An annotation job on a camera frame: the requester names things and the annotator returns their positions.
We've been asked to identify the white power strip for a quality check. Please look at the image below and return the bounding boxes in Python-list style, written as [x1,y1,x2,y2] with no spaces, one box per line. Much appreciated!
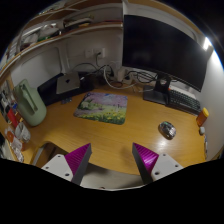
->
[115,69,138,85]

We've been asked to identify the black mechanical keyboard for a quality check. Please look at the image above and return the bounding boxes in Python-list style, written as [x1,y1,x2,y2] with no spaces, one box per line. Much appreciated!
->
[167,90,201,115]

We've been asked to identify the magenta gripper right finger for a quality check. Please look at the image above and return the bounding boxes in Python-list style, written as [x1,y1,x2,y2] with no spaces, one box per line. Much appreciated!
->
[131,142,184,185]

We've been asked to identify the grey computer mouse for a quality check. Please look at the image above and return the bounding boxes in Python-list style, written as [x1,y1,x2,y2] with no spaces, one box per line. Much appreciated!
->
[158,121,176,140]

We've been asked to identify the orange bottle with yellow cap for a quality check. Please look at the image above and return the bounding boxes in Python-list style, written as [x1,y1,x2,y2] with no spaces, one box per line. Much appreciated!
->
[196,108,209,127]

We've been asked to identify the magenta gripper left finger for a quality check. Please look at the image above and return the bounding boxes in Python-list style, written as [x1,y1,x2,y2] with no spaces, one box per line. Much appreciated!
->
[41,142,93,186]

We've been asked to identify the silver mini desktop computer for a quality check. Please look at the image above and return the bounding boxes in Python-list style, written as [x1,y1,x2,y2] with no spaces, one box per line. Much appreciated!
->
[56,72,80,94]

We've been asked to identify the black box under computer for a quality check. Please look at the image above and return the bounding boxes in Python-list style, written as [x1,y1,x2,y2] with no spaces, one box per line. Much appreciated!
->
[37,72,94,106]

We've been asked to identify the pale green water jug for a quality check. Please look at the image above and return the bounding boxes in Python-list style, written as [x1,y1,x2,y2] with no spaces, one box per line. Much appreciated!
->
[14,79,47,126]

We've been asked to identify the small white round object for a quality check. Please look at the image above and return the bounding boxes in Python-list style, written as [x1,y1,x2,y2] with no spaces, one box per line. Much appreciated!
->
[199,127,205,135]

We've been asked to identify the large black monitor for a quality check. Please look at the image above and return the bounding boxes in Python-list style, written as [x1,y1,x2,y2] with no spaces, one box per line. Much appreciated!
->
[121,13,214,93]

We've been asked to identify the wooden wall shelf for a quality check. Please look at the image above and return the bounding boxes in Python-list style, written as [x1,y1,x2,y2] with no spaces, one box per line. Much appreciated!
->
[0,21,123,79]

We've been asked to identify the floral landscape mouse pad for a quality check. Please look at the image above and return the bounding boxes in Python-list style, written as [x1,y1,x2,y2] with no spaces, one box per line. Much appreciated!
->
[74,92,128,125]

